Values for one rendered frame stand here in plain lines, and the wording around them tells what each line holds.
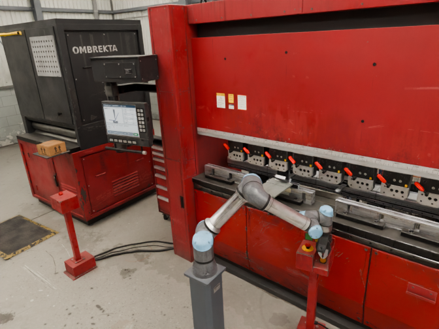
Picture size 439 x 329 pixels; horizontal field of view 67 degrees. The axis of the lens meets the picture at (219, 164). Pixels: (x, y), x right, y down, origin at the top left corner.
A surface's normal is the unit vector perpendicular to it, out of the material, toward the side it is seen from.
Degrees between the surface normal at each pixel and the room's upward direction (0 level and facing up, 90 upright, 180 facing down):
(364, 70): 90
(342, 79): 90
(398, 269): 90
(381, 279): 90
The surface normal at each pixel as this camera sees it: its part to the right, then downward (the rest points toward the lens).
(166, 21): -0.64, 0.29
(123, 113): -0.44, 0.33
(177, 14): 0.76, 0.19
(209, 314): 0.15, 0.34
